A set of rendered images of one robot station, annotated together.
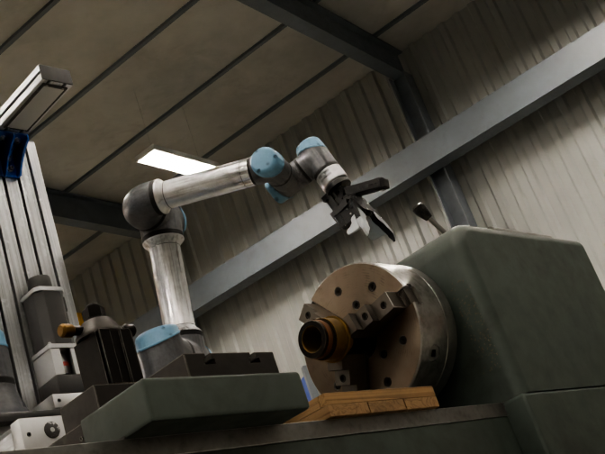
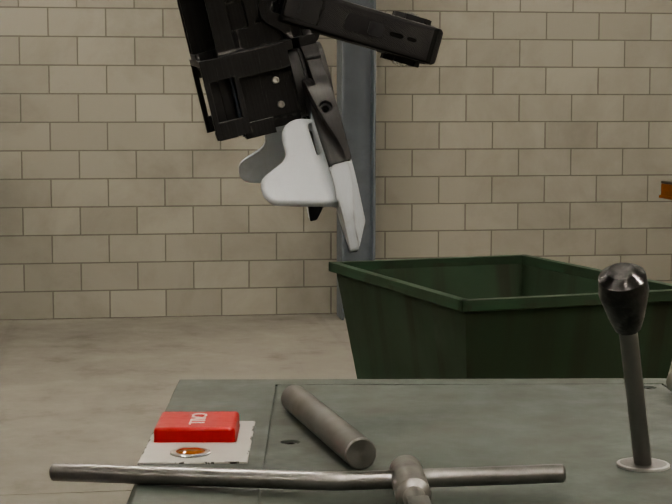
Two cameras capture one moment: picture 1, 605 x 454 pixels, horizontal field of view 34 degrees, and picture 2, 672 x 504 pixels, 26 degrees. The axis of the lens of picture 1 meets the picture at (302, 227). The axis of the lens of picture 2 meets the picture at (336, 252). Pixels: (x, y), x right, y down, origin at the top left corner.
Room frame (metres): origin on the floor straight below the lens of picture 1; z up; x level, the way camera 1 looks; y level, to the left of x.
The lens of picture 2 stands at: (1.60, 0.43, 1.50)
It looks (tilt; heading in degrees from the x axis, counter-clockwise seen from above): 6 degrees down; 322
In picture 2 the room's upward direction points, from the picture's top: straight up
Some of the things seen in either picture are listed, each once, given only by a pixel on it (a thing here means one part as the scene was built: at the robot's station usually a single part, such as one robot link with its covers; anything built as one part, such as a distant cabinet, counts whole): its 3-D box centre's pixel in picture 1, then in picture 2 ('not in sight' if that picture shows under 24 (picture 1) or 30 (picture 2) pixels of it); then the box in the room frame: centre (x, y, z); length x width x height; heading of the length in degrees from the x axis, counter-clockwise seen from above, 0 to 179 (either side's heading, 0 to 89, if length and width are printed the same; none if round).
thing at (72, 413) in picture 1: (131, 407); not in sight; (1.59, 0.37, 1.00); 0.20 x 0.10 x 0.05; 142
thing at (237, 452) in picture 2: not in sight; (200, 477); (2.49, -0.15, 1.23); 0.13 x 0.08 x 0.06; 142
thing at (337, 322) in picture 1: (327, 339); not in sight; (1.90, 0.03, 1.08); 0.09 x 0.09 x 0.09; 52
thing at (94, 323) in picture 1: (97, 331); not in sight; (1.57, 0.38, 1.14); 0.08 x 0.08 x 0.03
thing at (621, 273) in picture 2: (421, 212); (622, 299); (2.20, -0.28, 1.38); 0.04 x 0.03 x 0.05; 142
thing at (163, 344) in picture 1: (162, 353); not in sight; (2.39, 0.44, 1.33); 0.13 x 0.12 x 0.14; 167
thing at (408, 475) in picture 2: not in sight; (412, 493); (2.25, -0.15, 1.27); 0.12 x 0.02 x 0.02; 144
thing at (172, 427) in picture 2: not in sight; (197, 431); (2.51, -0.16, 1.26); 0.06 x 0.06 x 0.02; 52
